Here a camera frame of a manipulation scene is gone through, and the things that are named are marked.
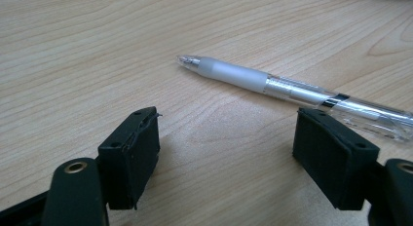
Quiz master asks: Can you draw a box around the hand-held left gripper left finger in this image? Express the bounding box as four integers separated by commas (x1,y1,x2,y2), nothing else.
97,105,163,211

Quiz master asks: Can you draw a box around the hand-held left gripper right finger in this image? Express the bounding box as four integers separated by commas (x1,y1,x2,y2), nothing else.
292,107,381,211

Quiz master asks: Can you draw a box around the clear white grip pen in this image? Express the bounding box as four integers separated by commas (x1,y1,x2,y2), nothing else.
175,54,413,143

